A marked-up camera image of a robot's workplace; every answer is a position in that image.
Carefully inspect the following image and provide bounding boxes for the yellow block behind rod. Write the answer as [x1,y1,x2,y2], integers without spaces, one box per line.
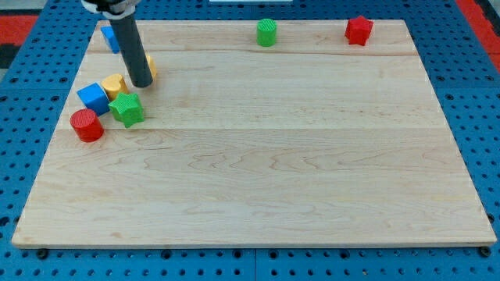
[145,54,157,80]

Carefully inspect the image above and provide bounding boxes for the red star block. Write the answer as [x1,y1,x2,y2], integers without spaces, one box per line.
[345,16,374,46]

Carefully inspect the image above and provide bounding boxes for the blue block at back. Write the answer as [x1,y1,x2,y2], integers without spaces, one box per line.
[100,26,120,54]

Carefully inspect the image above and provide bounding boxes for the red cylinder block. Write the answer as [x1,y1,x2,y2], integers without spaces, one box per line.
[70,108,104,142]

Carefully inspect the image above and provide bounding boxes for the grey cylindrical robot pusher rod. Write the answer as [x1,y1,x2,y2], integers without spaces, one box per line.
[109,14,153,88]

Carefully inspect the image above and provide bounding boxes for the green cylinder block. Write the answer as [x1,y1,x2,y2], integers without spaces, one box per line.
[256,18,277,47]

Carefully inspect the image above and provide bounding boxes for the wooden board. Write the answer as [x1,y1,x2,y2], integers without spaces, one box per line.
[12,20,497,249]

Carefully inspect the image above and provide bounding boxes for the yellow heart block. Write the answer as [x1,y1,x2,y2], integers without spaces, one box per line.
[101,73,129,101]

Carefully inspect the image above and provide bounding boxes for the green star block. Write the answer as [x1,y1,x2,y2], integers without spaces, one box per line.
[109,92,145,128]

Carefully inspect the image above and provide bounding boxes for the blue cube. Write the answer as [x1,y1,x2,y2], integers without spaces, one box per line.
[77,83,110,116]

